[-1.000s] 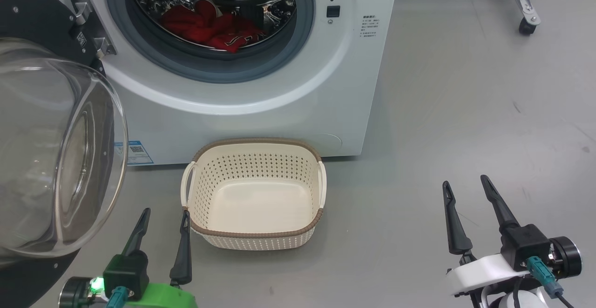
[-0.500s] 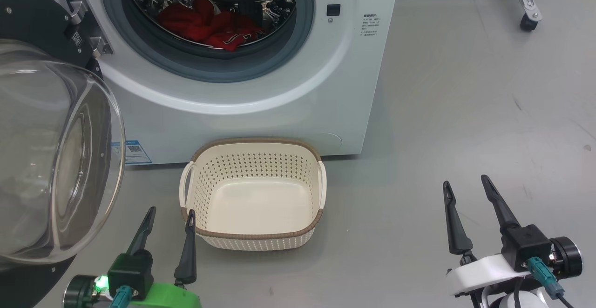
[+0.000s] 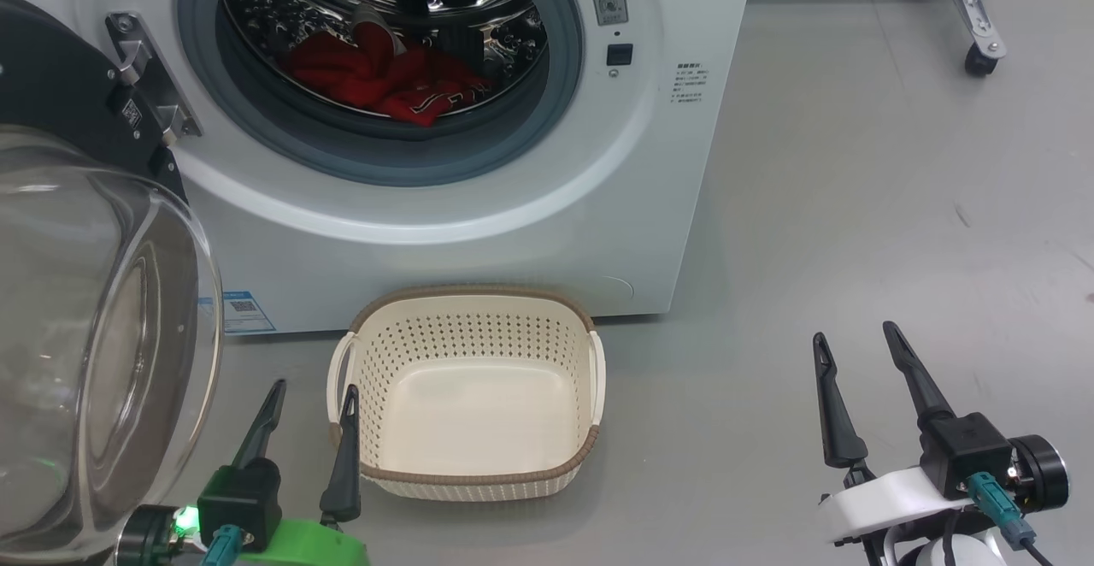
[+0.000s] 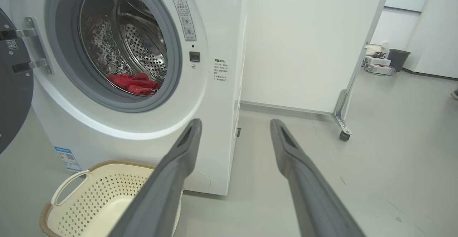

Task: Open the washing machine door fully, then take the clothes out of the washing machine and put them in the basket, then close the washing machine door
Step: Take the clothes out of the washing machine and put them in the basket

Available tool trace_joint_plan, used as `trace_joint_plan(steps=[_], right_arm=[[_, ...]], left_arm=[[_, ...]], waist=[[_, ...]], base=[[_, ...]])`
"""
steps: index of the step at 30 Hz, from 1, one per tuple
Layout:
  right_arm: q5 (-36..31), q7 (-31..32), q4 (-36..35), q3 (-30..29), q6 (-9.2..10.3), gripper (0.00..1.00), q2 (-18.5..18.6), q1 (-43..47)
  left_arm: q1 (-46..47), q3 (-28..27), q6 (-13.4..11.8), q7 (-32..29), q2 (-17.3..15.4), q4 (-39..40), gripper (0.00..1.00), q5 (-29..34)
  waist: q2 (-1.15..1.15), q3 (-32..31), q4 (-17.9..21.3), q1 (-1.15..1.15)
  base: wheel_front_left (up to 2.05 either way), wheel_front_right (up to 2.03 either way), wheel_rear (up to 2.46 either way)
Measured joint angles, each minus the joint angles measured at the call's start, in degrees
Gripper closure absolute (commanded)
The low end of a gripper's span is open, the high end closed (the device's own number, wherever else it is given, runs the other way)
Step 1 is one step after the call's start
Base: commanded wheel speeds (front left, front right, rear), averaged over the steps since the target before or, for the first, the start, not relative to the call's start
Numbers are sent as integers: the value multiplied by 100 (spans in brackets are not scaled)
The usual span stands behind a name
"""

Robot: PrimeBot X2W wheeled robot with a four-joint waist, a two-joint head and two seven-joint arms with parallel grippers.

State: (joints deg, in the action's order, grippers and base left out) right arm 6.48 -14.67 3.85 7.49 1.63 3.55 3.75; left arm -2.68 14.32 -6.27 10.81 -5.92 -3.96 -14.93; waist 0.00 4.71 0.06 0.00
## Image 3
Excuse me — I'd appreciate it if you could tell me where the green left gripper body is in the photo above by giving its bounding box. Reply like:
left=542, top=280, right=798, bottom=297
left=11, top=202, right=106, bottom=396
left=115, top=504, right=370, bottom=566

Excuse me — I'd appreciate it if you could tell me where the cream perforated laundry basket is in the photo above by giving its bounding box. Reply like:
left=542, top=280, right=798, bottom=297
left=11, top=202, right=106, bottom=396
left=326, top=285, right=607, bottom=502

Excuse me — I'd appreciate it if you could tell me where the left camera cable teal plug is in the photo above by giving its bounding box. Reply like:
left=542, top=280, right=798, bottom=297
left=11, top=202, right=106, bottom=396
left=201, top=525, right=245, bottom=566

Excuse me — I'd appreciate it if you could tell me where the camera cable teal plug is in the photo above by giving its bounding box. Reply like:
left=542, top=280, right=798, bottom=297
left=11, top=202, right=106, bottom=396
left=968, top=472, right=1057, bottom=566
left=201, top=525, right=245, bottom=566

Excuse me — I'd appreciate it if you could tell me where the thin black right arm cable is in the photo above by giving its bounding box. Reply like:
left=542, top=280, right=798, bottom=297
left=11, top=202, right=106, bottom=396
left=940, top=510, right=963, bottom=566

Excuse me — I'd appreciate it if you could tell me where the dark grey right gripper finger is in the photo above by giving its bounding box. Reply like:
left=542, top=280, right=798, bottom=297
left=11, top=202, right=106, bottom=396
left=812, top=332, right=869, bottom=469
left=882, top=321, right=956, bottom=422

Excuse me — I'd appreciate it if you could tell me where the blue energy label sticker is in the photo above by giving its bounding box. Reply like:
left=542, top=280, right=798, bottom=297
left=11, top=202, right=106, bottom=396
left=198, top=291, right=276, bottom=336

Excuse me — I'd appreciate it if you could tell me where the glass washing machine door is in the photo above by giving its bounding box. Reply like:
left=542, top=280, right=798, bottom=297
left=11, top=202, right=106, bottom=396
left=0, top=0, right=225, bottom=558

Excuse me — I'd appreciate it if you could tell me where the white front-load washing machine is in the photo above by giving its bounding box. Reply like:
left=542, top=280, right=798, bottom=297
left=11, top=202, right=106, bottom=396
left=0, top=0, right=755, bottom=336

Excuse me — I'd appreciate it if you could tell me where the metal washer door hinge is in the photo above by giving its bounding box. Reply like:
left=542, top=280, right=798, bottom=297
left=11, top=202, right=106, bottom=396
left=105, top=12, right=203, bottom=148

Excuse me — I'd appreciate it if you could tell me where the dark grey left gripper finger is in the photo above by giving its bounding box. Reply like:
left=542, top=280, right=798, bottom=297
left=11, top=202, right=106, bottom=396
left=231, top=379, right=288, bottom=470
left=320, top=385, right=362, bottom=526

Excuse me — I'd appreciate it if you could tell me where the right camera cable teal plug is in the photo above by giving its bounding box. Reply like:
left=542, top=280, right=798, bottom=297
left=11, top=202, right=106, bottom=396
left=968, top=472, right=1057, bottom=566

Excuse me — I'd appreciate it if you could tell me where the red white sports jersey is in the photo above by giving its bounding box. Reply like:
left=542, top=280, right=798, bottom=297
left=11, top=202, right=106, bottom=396
left=282, top=21, right=495, bottom=128

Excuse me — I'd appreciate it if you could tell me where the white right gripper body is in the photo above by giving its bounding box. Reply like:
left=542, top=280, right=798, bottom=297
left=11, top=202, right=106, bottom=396
left=816, top=434, right=1070, bottom=566

